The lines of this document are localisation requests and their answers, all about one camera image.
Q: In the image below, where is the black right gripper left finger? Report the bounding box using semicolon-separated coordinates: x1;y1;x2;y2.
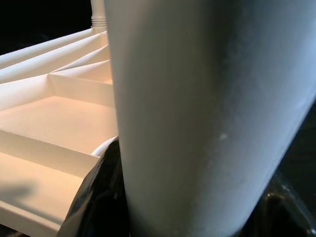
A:
57;138;131;237

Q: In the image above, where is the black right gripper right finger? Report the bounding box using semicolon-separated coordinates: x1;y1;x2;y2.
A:
238;170;316;237

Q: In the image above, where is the white plastic table top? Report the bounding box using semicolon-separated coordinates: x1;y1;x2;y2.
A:
0;28;119;237

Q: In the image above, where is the white plastic table leg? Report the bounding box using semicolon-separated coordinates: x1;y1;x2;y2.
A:
102;0;316;237
90;0;107;32

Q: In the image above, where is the black door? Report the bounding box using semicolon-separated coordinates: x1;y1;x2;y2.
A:
0;0;93;56

